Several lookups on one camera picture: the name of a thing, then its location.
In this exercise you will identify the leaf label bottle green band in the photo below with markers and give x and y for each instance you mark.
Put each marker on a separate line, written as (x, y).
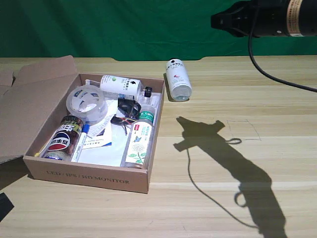
(138, 141)

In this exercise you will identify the white bottle with green logo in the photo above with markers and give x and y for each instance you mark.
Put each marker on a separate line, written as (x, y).
(119, 84)

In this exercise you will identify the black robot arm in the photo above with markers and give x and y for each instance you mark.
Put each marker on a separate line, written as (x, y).
(280, 17)

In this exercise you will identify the clear tape roll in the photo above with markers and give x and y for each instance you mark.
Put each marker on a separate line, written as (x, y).
(85, 104)

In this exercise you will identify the white paper sheet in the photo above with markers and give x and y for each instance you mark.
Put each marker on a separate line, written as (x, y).
(109, 155)

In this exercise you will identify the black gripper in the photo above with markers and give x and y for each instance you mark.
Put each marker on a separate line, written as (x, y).
(230, 19)

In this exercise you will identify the Pepsi can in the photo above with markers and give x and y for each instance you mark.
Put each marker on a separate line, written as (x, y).
(64, 138)

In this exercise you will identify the white booklet with blue edge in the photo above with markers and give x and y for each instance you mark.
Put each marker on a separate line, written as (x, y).
(99, 136)

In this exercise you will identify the white bottle with red dot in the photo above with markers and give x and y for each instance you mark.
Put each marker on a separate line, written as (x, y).
(177, 77)

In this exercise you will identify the small yellow object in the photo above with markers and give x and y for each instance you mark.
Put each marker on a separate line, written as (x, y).
(37, 154)

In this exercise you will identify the blue cap marker pen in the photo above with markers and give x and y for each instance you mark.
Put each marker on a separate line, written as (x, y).
(80, 146)

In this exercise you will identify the brown cardboard box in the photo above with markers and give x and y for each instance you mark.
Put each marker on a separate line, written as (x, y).
(32, 106)

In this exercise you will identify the green backdrop cloth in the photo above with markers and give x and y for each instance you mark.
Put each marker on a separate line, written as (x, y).
(111, 27)

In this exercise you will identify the flat black object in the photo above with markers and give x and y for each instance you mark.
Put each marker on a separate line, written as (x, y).
(5, 207)

